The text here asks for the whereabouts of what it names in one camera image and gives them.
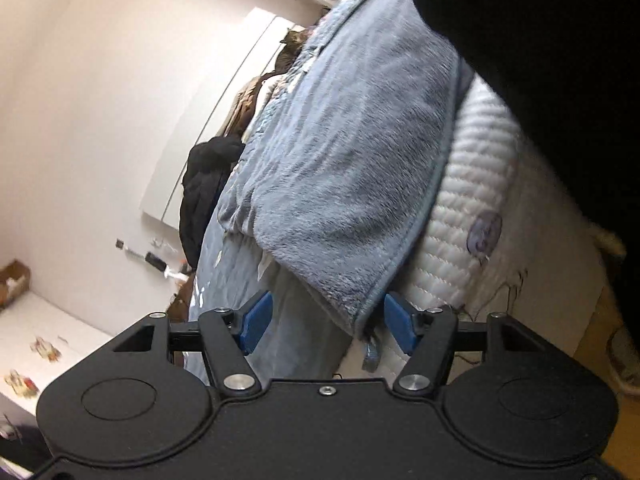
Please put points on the person's black clothing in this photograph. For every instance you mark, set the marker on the person's black clothing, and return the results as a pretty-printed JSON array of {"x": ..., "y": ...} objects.
[{"x": 550, "y": 60}]

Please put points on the printed grey quilt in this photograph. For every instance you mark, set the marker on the printed grey quilt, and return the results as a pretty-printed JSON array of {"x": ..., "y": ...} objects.
[{"x": 300, "y": 330}]

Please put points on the white mattress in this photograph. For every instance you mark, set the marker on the white mattress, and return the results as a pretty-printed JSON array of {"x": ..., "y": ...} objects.
[{"x": 475, "y": 200}]

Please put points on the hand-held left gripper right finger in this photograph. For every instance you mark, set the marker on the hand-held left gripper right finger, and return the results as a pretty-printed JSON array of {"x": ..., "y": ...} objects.
[{"x": 400, "y": 322}]

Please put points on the tabby cat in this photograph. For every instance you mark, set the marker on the tabby cat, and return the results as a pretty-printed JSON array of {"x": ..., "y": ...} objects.
[{"x": 292, "y": 50}]

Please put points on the white headboard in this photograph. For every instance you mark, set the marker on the white headboard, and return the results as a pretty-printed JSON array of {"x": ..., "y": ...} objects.
[{"x": 200, "y": 110}]

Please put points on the light fuzzy slipper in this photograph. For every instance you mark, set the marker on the light fuzzy slipper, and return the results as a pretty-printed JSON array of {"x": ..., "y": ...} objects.
[{"x": 625, "y": 360}]

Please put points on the cartoon animal sticker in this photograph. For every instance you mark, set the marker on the cartoon animal sticker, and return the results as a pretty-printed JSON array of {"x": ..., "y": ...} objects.
[
  {"x": 21, "y": 382},
  {"x": 46, "y": 349}
]

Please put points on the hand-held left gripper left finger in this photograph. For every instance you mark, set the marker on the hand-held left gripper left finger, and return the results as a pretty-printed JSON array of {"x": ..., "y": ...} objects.
[{"x": 255, "y": 322}]

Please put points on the black hairbrush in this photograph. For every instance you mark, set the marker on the black hairbrush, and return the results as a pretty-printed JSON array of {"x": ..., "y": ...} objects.
[{"x": 155, "y": 261}]

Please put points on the black coat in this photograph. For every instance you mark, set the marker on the black coat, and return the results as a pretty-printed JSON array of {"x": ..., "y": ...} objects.
[{"x": 207, "y": 195}]

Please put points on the white spray bottle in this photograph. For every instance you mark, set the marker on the white spray bottle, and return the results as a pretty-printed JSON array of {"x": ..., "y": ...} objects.
[{"x": 177, "y": 275}]

